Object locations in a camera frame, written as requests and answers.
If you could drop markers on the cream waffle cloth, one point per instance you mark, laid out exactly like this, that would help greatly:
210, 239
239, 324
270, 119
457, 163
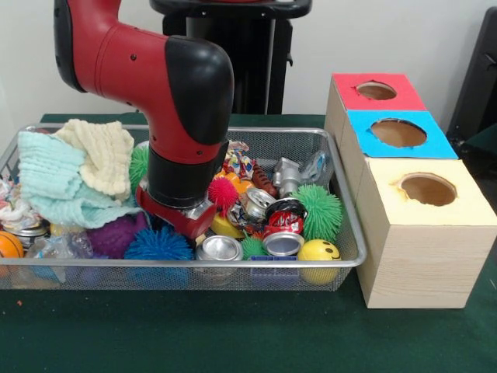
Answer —
105, 155

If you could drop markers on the mint green waffle cloth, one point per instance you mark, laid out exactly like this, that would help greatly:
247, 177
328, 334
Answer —
50, 183

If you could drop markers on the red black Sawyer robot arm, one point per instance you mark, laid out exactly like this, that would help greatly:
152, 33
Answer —
155, 70

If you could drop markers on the green fuzzy toy with eyes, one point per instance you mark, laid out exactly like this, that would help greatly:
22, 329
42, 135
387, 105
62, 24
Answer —
324, 211

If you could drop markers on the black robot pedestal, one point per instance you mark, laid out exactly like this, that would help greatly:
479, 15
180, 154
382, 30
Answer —
256, 62

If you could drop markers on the yellow smiley ball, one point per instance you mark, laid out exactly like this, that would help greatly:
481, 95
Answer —
320, 252

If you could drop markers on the wooden box with three holes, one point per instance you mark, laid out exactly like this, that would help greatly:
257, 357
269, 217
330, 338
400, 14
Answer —
419, 241

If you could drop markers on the green spiky ball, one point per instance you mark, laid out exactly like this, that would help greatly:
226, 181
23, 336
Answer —
138, 167

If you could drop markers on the small orange basketball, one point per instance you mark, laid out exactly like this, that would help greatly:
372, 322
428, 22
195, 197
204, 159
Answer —
9, 245

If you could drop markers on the clear shallow mesh bin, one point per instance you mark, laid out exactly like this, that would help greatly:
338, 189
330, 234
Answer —
342, 264

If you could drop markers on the black silver drink can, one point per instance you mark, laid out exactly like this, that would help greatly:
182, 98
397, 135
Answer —
284, 225

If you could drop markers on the black stand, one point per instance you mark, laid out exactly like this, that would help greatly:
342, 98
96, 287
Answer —
477, 85

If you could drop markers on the purple spiky ball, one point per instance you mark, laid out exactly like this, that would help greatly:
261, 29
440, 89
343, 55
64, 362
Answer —
116, 235

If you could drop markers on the dark green table cloth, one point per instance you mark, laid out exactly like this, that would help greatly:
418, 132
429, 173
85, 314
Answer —
233, 334

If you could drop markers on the blue spiky ball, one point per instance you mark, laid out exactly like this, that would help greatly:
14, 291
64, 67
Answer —
159, 245

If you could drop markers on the red spiky ball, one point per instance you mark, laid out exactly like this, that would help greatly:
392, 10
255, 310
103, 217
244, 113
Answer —
224, 194

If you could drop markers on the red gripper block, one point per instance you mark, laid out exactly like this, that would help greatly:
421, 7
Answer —
182, 221

